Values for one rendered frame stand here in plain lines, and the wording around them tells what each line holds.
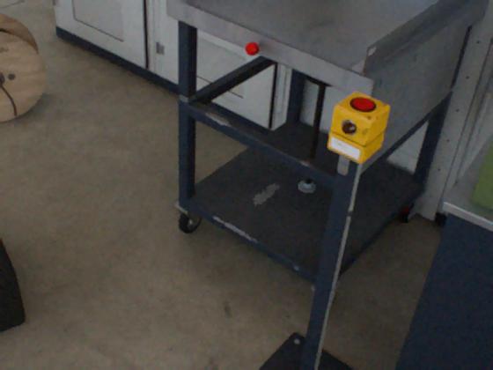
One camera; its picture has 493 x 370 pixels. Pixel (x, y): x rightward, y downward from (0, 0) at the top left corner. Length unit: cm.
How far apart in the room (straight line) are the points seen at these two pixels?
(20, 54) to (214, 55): 76
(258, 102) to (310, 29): 102
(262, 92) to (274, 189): 55
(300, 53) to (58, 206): 118
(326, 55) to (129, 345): 98
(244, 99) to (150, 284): 94
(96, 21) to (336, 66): 188
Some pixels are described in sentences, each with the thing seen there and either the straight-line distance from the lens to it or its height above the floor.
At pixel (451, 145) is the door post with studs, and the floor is 33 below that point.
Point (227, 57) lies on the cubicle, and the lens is 263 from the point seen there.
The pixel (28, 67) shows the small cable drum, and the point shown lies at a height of 23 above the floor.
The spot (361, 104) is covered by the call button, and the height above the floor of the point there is 91.
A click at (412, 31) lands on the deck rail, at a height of 87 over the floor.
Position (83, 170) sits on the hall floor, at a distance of 252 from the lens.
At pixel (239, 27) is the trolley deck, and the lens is 161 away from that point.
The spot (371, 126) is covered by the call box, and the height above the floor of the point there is 89.
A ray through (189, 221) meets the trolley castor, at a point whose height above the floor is 6.
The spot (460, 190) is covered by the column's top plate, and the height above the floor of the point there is 75.
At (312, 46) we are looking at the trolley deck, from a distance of 154.
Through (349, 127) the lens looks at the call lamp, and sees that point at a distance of 120.
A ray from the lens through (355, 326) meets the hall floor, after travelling 201.
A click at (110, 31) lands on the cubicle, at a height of 17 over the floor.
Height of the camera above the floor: 153
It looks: 39 degrees down
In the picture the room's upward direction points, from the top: 5 degrees clockwise
